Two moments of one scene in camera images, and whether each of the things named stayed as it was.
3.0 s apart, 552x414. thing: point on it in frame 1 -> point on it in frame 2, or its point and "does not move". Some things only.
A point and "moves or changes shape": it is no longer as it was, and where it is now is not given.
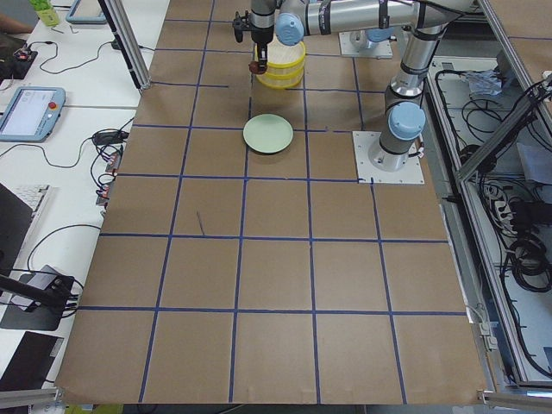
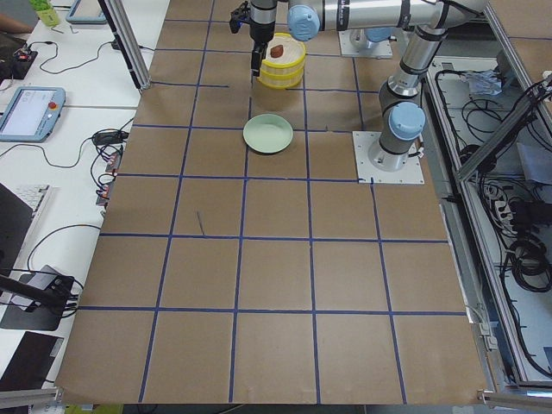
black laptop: (15, 219) does not move
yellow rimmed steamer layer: (281, 79) does not move
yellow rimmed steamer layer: (284, 60) does not move
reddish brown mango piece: (254, 66) moves or changes shape
